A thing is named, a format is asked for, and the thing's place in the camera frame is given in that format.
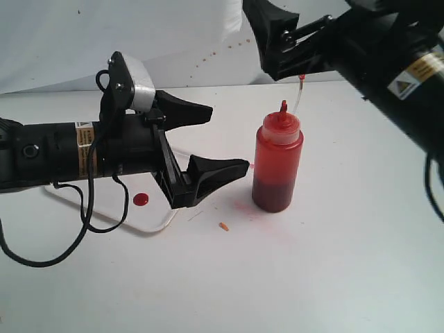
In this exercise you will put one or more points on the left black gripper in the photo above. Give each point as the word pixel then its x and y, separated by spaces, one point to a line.
pixel 139 145

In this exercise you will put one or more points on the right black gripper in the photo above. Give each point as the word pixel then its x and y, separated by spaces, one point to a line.
pixel 286 50

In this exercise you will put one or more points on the red sauce squeeze bottle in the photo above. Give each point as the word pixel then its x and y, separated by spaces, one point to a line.
pixel 278 149

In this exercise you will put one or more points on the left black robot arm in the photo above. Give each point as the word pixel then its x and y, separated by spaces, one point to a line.
pixel 41 154

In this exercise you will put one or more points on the red sauce blob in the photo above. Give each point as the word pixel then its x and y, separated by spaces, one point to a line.
pixel 141 199

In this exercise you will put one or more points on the white square plastic tray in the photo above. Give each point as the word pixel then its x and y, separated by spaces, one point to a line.
pixel 148 210

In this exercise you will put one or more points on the small orange crumb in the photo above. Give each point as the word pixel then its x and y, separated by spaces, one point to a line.
pixel 224 227

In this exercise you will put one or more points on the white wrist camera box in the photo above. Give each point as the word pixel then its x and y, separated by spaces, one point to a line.
pixel 129 83

